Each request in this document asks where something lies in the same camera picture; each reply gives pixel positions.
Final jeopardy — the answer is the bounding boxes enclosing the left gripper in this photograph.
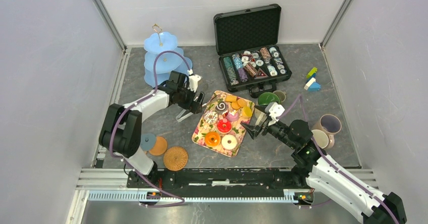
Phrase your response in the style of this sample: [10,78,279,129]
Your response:
[177,83,204,114]

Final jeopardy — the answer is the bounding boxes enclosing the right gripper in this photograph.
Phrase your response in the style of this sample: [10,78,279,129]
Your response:
[240,104,297,149]

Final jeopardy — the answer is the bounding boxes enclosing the chocolate sprinkled donut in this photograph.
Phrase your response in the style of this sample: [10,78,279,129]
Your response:
[202,110,219,125]

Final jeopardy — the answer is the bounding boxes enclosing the silver serving tongs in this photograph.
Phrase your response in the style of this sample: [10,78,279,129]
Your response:
[176,83,219,122]

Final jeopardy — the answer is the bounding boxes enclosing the red glazed donut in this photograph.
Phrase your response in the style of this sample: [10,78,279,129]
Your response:
[217,119,232,134]

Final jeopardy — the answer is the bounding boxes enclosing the white glazed donut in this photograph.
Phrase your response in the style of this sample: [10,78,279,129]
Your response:
[221,134,238,150]

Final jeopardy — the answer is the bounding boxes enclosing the orange glazed donut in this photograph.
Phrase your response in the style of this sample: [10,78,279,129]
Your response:
[204,131,221,147]

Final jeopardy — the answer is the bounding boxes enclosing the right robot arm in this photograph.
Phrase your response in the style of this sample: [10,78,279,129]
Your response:
[241,102,407,223]

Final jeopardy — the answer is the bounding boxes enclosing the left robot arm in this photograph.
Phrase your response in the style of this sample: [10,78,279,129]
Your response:
[98,70,204,188]

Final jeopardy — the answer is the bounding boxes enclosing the green-inside floral mug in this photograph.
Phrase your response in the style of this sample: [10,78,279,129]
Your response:
[256,92,281,106]

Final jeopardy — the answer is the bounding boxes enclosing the chocolate swirl cake roll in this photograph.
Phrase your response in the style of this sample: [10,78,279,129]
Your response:
[215,101,228,115]

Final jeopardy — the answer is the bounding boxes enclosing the round orange biscuit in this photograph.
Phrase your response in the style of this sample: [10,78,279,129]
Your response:
[236,98,247,108]
[231,101,241,110]

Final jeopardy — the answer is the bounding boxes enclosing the pink cupcake with topping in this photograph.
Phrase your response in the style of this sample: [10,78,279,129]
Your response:
[226,110,240,122]

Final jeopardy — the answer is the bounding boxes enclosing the round orange biscuit lower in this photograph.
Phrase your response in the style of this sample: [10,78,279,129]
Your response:
[231,101,241,110]

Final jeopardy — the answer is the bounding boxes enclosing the square yellow biscuit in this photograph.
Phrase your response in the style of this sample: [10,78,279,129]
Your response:
[225,95,237,102]

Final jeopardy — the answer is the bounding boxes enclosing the small beige cup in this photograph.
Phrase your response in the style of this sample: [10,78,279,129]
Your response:
[273,90,287,103]

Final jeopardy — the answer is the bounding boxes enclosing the floral rectangular tray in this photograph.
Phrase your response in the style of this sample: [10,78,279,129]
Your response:
[191,90,255,157]

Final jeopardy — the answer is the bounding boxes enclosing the cork coaster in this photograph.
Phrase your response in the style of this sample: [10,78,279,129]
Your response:
[148,136,168,156]

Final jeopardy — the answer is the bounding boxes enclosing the woven rattan coaster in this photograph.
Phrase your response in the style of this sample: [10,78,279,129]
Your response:
[163,146,188,171]

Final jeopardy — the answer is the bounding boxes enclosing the blue smiley coaster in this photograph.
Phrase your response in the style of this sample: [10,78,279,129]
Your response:
[140,133,156,151]

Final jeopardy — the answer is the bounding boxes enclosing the colourful toy block stack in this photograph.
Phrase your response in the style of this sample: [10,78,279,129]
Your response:
[304,67,321,92]

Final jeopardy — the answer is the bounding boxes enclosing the yellow mug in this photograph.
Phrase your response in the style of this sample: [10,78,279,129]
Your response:
[311,129,330,149]

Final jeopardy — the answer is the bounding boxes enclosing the blue three-tier cake stand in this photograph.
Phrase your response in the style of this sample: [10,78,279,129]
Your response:
[144,24,193,87]

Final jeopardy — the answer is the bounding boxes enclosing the beige mug purple inside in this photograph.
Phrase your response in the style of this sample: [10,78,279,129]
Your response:
[312,114,342,150]

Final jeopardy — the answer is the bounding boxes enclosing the black poker chip case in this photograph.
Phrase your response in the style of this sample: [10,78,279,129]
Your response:
[213,4,292,98]

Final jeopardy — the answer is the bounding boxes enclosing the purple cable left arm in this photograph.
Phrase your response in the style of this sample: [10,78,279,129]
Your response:
[108,50,194,208]

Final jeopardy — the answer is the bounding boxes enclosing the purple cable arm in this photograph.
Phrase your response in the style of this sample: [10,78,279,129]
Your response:
[108,50,194,208]
[277,94,402,224]

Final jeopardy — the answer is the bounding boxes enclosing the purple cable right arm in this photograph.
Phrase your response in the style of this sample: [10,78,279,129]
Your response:
[277,94,402,224]

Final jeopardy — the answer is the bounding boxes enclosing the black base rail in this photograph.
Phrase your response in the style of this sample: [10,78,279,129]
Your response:
[146,167,310,190]

